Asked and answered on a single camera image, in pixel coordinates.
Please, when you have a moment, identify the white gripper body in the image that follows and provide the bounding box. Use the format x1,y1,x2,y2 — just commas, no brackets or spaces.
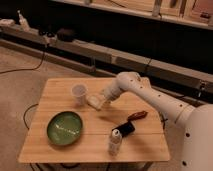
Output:
103,86,120,102

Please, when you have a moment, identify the white sponge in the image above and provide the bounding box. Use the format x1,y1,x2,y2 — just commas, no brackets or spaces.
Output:
87,95,106,110

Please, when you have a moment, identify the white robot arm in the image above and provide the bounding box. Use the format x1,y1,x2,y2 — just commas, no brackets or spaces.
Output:
103,72,213,171

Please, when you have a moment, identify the green ceramic bowl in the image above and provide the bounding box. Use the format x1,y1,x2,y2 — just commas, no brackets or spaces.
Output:
46,111,83,146

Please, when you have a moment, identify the translucent plastic cup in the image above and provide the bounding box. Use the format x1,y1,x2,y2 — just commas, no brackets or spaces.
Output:
71,84,87,106

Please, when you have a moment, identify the white plastic bottle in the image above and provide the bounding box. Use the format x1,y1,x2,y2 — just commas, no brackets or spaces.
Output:
108,129,122,155

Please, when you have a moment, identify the wooden table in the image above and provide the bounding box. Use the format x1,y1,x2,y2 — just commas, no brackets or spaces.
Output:
18,78,170,163

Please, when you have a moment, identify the black round object on ledge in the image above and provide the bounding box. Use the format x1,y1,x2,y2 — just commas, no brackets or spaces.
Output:
57,28,76,42

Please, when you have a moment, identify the white spray bottle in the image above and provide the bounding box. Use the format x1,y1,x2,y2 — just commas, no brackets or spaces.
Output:
17,10,30,31

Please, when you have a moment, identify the brown wooden-handled tool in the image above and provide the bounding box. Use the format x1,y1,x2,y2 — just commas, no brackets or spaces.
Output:
127,111,148,121

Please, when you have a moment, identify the black cable under table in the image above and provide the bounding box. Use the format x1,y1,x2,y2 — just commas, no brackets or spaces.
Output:
22,103,40,130

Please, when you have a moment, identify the black cable on floor left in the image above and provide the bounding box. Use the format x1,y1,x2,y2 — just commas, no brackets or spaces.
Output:
0,45,48,76

